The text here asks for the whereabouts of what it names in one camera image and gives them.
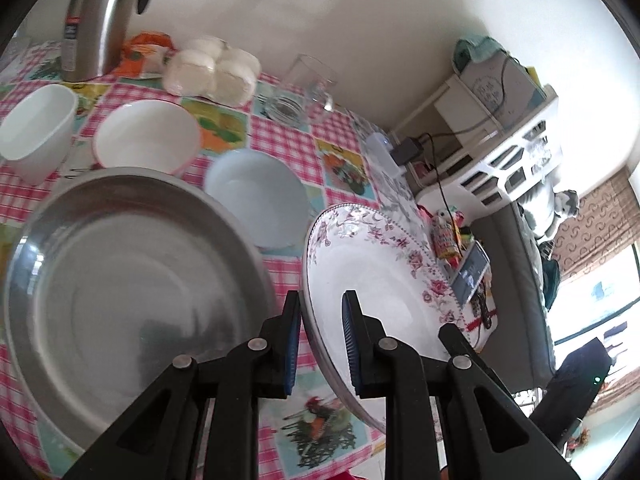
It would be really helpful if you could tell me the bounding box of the black power adapter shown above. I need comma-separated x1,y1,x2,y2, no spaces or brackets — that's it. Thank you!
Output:
390,134,431,166

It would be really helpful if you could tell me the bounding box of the large stainless steel pan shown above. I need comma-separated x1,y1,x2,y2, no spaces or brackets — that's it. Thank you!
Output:
2,168,277,452

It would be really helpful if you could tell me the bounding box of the orange snack packet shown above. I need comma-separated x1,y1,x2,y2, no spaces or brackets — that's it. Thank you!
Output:
114,32,175,79

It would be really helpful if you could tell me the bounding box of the white power strip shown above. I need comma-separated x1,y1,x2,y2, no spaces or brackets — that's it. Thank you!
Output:
364,131,406,179

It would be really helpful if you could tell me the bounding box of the pink floral round plate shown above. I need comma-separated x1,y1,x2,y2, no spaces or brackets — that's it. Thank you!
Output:
302,204,480,430

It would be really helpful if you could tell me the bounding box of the light blue small bowl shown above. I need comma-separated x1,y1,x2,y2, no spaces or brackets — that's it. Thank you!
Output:
203,148,309,249

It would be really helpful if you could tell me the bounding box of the stainless steel thermos jug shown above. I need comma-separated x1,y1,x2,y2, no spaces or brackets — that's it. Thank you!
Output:
61,0,150,82

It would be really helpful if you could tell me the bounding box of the white angular bowl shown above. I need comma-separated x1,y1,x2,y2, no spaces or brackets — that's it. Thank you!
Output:
1,84,78,185

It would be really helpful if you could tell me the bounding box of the strawberry pattern bowl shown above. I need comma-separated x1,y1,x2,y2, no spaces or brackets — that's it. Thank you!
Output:
92,100,202,176

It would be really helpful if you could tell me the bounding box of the smartphone with lit screen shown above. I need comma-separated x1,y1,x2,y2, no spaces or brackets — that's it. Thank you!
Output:
450,240,489,307

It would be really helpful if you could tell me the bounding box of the colourful candy tube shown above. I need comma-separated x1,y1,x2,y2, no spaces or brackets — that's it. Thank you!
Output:
431,208,465,270

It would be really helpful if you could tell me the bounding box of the grey sofa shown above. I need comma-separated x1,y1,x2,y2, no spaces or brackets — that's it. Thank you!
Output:
471,178,555,393

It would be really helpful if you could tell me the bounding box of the clear glass mug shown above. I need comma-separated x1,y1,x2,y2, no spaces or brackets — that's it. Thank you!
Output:
265,54,337,128

